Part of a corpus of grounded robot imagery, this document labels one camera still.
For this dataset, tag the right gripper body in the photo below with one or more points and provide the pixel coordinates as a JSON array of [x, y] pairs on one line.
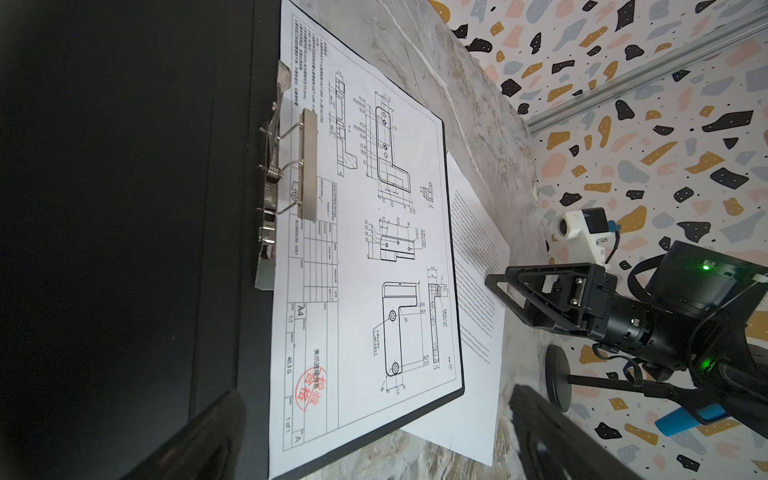
[[691, 317]]

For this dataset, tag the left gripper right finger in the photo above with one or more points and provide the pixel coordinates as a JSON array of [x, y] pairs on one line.
[[553, 447]]

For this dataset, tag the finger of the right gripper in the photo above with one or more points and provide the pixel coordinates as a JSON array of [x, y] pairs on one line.
[[545, 297]]

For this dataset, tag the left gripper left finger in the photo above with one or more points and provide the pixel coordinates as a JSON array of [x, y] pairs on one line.
[[207, 447]]

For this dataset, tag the text printed paper sheet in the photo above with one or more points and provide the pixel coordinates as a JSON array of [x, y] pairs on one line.
[[467, 425]]

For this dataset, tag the technical drawing paper sheet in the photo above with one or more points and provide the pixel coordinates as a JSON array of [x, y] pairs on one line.
[[365, 324]]

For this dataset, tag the orange and black folder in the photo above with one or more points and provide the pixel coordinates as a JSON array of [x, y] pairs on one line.
[[131, 183]]

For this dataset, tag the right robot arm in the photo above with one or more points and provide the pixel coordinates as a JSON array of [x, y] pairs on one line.
[[744, 401]]

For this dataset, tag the blue toy microphone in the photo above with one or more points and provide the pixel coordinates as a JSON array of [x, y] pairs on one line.
[[680, 420]]

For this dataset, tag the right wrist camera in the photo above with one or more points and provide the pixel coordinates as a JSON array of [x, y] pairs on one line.
[[587, 235]]

